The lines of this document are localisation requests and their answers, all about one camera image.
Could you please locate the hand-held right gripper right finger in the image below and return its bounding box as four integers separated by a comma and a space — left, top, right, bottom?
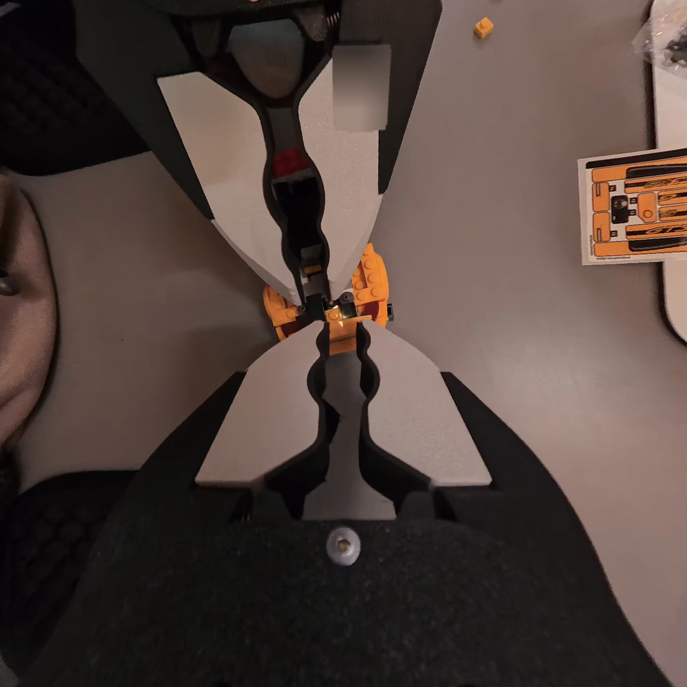
356, 321, 493, 517

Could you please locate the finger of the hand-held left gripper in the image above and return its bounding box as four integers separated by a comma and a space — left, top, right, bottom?
156, 70, 302, 305
294, 53, 386, 302

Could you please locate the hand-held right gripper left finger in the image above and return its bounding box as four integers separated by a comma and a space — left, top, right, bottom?
195, 321, 340, 519

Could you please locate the orange and black lego car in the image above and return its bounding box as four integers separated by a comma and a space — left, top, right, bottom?
262, 150, 396, 359

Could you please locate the orange lego sticker sheet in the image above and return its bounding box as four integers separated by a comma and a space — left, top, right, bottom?
578, 147, 687, 267

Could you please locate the white rounded board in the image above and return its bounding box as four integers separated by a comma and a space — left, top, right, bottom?
647, 0, 687, 345

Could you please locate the clear plastic parts bag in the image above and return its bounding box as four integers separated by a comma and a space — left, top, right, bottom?
632, 0, 687, 72

